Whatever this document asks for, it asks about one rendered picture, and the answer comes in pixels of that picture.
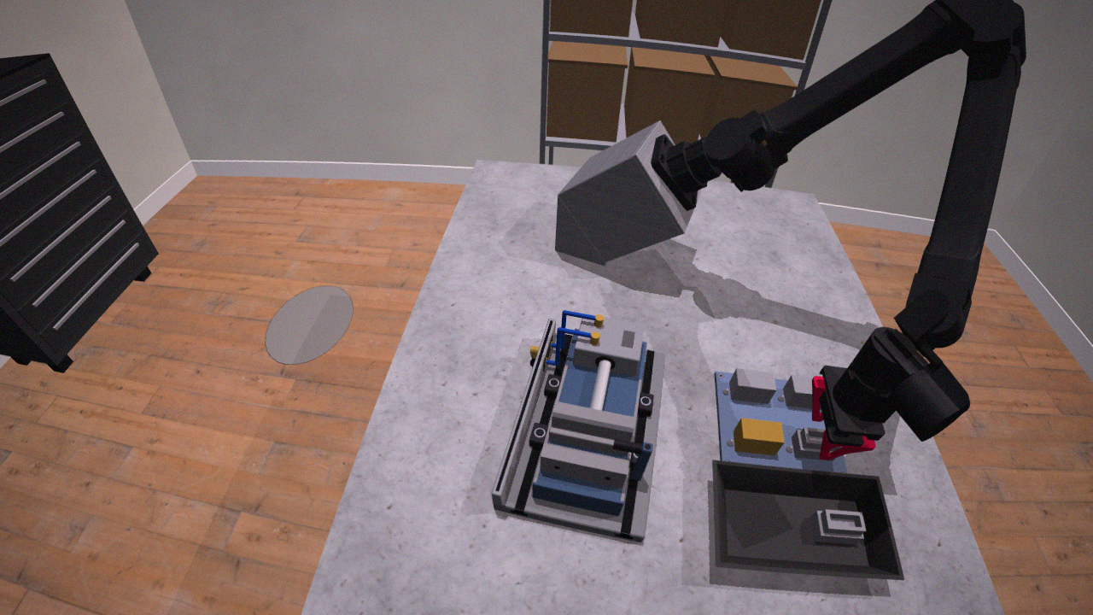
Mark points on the yellow rectangular block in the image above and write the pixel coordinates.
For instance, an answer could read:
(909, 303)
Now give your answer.
(758, 436)

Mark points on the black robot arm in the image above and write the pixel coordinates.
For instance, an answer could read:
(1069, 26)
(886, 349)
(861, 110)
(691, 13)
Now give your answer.
(926, 395)

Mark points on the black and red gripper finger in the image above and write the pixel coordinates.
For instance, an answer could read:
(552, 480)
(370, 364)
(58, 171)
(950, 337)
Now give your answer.
(818, 386)
(826, 447)

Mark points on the grey flat bar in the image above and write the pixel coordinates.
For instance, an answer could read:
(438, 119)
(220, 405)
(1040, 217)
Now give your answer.
(583, 440)

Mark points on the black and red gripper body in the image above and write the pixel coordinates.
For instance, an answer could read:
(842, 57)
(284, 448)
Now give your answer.
(845, 399)

